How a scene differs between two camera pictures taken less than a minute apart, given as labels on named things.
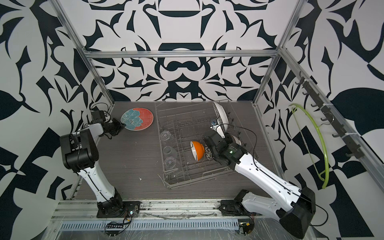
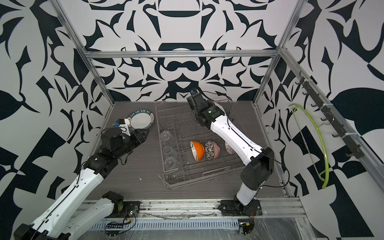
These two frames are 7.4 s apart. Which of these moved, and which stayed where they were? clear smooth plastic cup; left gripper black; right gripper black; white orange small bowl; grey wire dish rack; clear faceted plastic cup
Moved: left gripper black; right gripper black
Stayed: white orange small bowl; clear smooth plastic cup; clear faceted plastic cup; grey wire dish rack
